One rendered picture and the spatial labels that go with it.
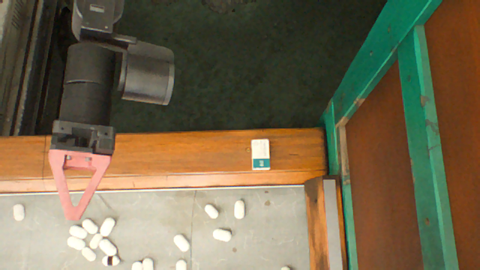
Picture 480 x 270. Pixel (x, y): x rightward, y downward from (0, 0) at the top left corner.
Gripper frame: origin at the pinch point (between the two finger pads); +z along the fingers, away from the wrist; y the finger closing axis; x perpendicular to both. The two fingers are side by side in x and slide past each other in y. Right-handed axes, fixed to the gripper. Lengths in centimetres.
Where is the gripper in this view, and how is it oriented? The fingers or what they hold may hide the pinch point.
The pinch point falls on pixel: (73, 212)
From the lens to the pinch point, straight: 59.0
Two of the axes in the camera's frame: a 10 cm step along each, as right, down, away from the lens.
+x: -9.4, -1.2, -3.2
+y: -3.4, 2.3, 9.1
